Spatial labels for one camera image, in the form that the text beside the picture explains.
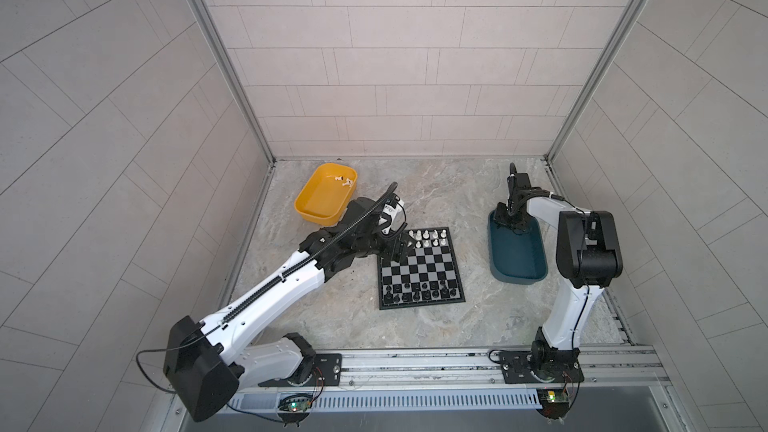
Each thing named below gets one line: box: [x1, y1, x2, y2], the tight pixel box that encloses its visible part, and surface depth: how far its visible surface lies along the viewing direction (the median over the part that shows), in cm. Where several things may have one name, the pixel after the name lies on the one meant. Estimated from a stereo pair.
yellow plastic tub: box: [294, 163, 358, 225], surface depth 107 cm
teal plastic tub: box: [487, 210, 548, 285], surface depth 90 cm
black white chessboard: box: [377, 226, 466, 310], surface depth 86 cm
